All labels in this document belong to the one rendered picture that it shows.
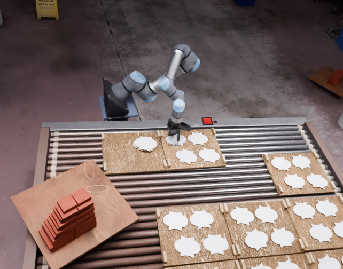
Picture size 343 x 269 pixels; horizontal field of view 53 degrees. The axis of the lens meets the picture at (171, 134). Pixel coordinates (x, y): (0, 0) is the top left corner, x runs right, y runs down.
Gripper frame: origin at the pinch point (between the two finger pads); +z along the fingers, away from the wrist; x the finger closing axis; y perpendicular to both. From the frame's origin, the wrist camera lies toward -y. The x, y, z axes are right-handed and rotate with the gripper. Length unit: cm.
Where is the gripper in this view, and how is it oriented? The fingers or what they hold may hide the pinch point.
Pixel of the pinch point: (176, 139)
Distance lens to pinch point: 245.0
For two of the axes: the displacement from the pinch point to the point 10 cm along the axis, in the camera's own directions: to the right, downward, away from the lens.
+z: -1.1, 6.8, 7.2
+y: -9.8, 0.7, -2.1
